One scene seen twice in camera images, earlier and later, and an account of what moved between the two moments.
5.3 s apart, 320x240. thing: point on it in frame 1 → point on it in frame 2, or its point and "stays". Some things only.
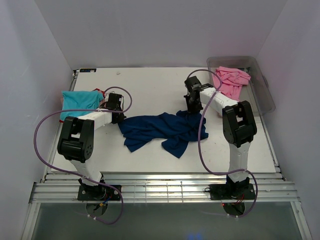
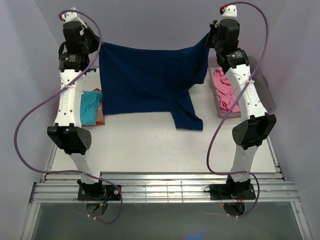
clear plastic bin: (257, 91) stays
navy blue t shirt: (175, 130) → (135, 80)
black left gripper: (120, 118) → (88, 30)
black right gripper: (191, 109) → (213, 28)
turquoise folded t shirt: (82, 99) stays
